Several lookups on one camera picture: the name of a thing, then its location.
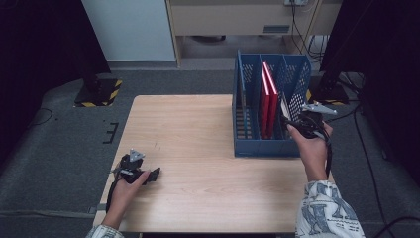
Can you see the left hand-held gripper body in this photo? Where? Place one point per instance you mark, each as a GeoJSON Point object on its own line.
{"type": "Point", "coordinates": [128, 167]}

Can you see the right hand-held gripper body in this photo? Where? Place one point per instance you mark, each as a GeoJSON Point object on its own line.
{"type": "Point", "coordinates": [312, 127]}

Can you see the red hardcover book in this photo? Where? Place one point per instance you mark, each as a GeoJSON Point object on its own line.
{"type": "Point", "coordinates": [264, 112]}
{"type": "Point", "coordinates": [274, 109]}

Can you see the blue plastic file rack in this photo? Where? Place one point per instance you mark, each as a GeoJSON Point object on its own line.
{"type": "Point", "coordinates": [251, 147]}

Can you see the dark blue picture book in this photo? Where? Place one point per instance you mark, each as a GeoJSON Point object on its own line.
{"type": "Point", "coordinates": [243, 89]}

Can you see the person's right hand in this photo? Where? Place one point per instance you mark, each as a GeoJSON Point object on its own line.
{"type": "Point", "coordinates": [313, 155]}

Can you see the person's left hand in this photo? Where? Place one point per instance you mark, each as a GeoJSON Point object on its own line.
{"type": "Point", "coordinates": [124, 198]}

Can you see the black stand with striped base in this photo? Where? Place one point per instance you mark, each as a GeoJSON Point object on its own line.
{"type": "Point", "coordinates": [99, 94]}
{"type": "Point", "coordinates": [328, 94]}

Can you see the grey tape piece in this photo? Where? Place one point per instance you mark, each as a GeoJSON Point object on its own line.
{"type": "Point", "coordinates": [99, 209]}

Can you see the grey vent grille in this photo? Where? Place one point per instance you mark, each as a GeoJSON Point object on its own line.
{"type": "Point", "coordinates": [276, 29]}

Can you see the black curtain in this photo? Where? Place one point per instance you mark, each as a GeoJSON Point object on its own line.
{"type": "Point", "coordinates": [379, 49]}
{"type": "Point", "coordinates": [39, 59]}

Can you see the beige wooden desk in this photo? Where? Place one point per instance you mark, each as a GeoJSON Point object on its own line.
{"type": "Point", "coordinates": [231, 20]}

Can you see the white partition panel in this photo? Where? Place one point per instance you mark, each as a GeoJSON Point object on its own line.
{"type": "Point", "coordinates": [132, 29]}

